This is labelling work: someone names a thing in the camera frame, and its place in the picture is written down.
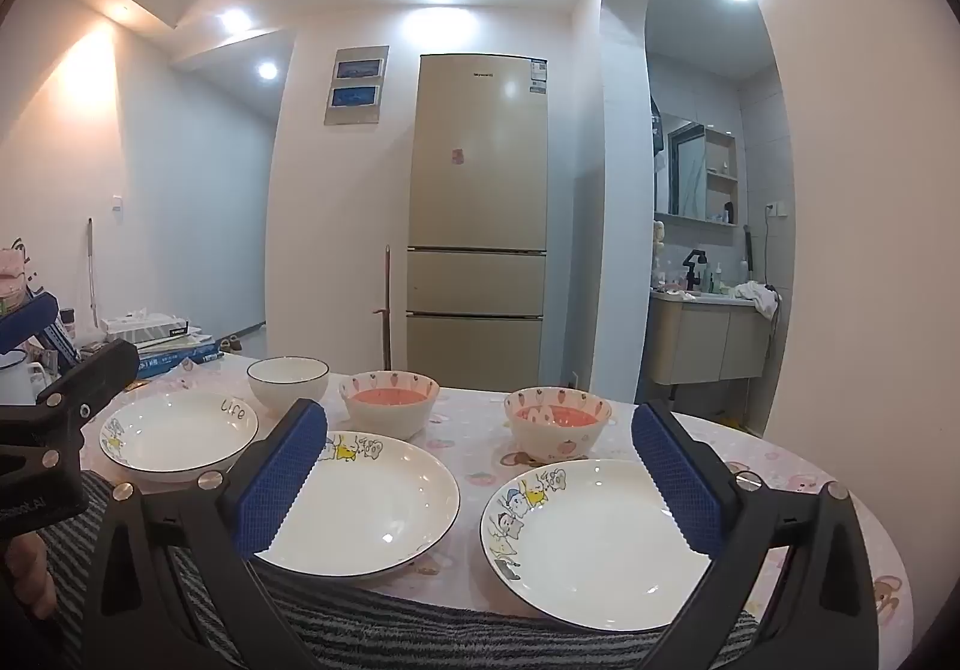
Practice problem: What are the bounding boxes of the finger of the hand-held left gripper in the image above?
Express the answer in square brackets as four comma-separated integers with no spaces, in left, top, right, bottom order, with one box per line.
[0,291,82,371]
[34,338,143,417]

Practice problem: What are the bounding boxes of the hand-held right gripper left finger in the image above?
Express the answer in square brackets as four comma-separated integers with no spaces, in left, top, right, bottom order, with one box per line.
[81,398,331,670]

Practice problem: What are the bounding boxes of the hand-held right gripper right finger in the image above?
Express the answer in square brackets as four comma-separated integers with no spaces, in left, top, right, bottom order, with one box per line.
[630,400,880,670]

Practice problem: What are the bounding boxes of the white plate with cartoon animals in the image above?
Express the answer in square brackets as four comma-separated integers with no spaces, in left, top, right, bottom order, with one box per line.
[247,430,461,577]
[480,458,713,633]

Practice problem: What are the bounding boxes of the white plate with black lettering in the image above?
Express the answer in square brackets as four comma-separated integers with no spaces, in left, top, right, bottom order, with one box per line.
[100,388,260,483]

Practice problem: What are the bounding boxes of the white bowl with black rim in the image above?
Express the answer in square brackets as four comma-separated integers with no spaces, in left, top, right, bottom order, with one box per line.
[247,356,331,416]

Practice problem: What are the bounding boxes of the pink strawberry print bowl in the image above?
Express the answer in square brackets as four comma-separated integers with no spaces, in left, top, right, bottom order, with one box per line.
[339,370,440,442]
[502,386,614,467]

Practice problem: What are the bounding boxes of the person's left hand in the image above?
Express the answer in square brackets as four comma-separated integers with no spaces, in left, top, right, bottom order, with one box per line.
[0,530,59,620]

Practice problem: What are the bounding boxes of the white enamel mug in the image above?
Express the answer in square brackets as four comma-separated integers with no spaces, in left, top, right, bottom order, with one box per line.
[0,351,47,408]

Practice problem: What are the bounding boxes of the pink printed bag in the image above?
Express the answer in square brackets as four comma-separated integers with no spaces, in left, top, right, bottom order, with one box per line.
[0,238,38,315]

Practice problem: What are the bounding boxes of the white pole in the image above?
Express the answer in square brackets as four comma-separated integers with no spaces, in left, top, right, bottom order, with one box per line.
[86,217,98,330]

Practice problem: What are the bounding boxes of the white book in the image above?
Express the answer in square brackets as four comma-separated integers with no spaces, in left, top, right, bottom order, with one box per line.
[135,328,215,354]

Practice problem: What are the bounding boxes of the beige vanity cabinet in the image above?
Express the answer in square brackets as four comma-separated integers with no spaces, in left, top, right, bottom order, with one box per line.
[646,291,777,386]

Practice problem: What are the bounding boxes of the white towel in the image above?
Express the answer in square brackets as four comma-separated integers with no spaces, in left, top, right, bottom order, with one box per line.
[731,280,781,320]

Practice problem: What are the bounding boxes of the bathroom mirror cabinet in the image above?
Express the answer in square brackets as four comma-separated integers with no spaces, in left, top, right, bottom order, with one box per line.
[666,113,740,225]

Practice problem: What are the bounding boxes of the beige refrigerator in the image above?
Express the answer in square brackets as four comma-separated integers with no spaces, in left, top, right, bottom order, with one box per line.
[405,53,550,392]

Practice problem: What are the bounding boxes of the grey wall electrical panel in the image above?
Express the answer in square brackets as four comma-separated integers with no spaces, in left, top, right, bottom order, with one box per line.
[324,44,390,127]

